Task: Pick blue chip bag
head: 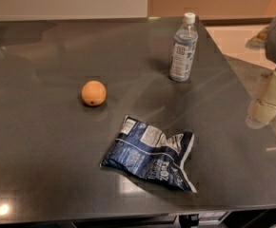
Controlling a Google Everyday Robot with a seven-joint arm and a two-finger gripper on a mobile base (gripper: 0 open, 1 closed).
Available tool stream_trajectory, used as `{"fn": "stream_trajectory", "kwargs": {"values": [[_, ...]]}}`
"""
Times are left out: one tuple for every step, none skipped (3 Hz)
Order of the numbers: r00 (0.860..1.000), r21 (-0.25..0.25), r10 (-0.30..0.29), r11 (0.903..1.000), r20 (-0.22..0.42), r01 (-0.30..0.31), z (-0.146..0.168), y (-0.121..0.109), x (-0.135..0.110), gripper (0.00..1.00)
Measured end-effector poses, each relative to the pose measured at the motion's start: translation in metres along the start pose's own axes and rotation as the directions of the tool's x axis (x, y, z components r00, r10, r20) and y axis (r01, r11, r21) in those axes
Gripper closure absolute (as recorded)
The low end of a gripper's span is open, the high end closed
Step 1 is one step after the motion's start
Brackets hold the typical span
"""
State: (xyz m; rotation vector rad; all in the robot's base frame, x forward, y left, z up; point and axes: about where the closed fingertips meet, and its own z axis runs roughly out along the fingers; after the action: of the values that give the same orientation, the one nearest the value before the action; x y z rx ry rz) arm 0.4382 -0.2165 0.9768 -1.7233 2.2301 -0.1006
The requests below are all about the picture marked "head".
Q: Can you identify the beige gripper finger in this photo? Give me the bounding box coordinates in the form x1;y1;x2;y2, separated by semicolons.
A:
251;69;276;124

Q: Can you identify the blue chip bag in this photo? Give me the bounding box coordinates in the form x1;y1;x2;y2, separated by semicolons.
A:
100;116;196;193

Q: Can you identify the clear plastic water bottle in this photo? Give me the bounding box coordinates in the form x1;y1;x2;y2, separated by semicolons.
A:
169;12;198;82

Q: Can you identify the orange fruit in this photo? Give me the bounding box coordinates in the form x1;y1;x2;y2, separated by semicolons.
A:
81;81;107;106

